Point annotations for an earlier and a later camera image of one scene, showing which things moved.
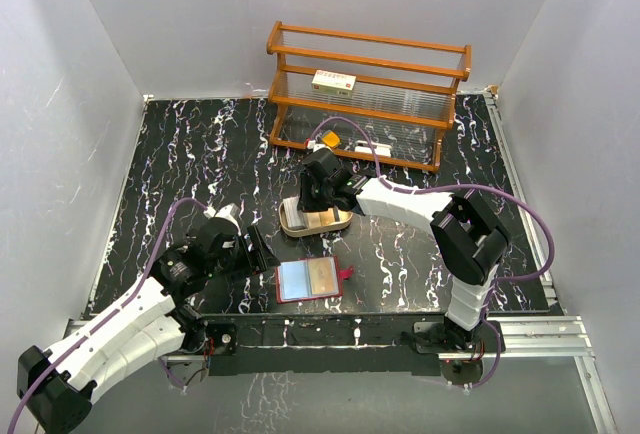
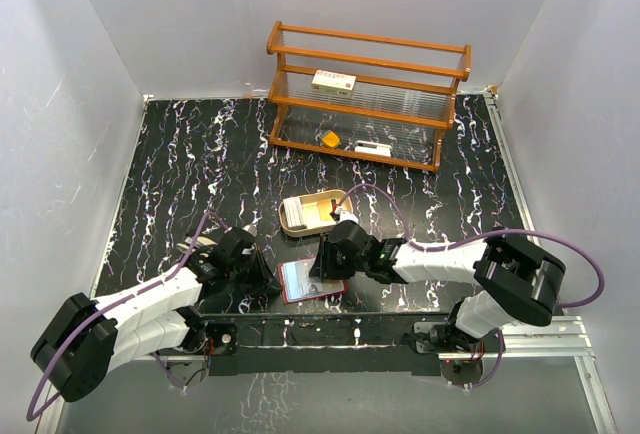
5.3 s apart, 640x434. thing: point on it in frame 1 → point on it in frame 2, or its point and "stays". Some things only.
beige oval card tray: [317, 222] stays
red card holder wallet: [310, 278] stays
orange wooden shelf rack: [382, 98] stays
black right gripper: [306, 203] → [324, 266]
